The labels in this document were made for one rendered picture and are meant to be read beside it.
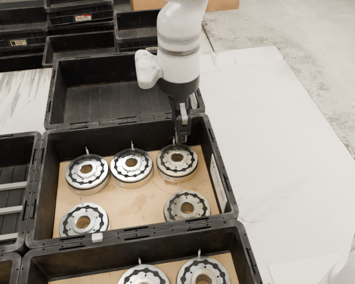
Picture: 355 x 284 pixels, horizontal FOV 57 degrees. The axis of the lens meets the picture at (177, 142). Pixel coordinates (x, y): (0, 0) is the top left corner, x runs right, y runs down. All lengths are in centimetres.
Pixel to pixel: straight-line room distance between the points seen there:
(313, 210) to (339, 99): 164
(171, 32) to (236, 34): 253
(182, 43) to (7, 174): 58
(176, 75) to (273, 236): 53
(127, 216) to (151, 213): 6
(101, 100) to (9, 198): 39
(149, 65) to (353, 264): 44
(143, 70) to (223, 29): 256
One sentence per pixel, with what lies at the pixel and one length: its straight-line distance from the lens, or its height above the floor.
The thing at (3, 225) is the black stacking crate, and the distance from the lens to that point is 84.
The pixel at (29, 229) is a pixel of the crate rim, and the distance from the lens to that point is 68.
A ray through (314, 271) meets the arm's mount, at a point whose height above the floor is 70.
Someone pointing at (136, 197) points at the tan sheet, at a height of 83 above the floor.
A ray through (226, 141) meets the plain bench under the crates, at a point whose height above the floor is 70.
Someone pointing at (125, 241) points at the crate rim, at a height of 93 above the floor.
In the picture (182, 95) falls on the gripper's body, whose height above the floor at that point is 112.
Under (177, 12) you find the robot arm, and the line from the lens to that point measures 52.
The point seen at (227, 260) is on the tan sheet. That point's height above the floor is 83.
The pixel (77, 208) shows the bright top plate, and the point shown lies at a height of 86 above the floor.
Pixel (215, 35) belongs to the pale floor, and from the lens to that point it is 299.
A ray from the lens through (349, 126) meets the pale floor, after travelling 237.
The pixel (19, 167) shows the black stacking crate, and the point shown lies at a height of 83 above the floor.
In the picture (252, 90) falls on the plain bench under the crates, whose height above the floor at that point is 70.
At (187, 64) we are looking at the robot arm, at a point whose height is 118.
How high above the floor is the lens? 149
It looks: 48 degrees down
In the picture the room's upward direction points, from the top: straight up
